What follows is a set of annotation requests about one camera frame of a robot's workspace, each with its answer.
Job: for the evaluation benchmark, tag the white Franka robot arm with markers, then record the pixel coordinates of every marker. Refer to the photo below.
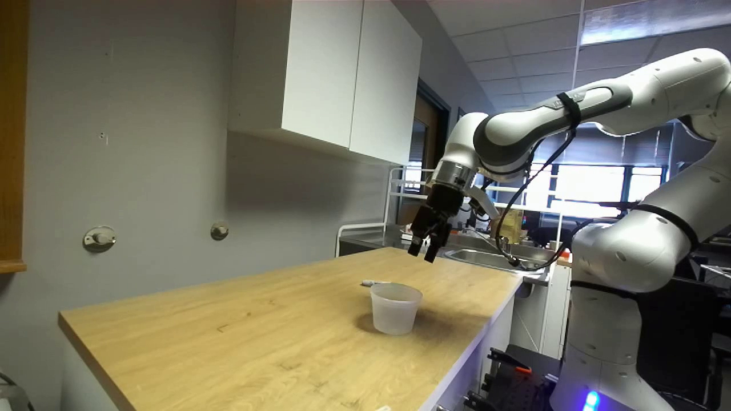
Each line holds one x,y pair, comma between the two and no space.
646,242

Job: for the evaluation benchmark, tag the ceiling light panel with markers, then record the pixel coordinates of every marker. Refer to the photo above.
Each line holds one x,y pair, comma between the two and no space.
654,20

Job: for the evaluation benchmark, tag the white wall cabinet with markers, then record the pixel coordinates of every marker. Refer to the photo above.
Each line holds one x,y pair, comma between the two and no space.
386,92
319,69

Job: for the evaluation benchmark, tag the white counter base cabinet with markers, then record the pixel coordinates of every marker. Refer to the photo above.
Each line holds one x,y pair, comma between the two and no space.
487,334

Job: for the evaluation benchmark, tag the metal sink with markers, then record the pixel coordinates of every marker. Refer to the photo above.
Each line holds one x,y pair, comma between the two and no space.
470,257

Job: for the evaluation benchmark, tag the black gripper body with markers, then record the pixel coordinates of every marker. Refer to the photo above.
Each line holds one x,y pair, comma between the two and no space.
441,206

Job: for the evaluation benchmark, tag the translucent plastic cup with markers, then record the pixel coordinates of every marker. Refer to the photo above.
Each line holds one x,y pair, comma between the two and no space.
395,312

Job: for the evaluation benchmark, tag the bright window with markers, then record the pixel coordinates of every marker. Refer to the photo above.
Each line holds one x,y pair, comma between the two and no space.
602,185

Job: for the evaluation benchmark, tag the round metal wall fixture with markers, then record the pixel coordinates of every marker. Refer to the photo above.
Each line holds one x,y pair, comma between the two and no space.
98,239
220,232

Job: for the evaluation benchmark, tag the dark doorway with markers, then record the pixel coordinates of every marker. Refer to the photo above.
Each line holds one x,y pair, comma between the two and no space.
427,129

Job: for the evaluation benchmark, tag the black and red tool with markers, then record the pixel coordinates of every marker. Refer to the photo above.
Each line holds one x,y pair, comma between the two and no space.
506,377

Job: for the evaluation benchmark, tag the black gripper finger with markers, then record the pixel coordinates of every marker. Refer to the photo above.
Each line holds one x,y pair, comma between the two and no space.
434,246
415,242

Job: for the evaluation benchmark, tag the green capped grey marker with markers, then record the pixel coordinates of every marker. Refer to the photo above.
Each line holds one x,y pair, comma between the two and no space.
369,284

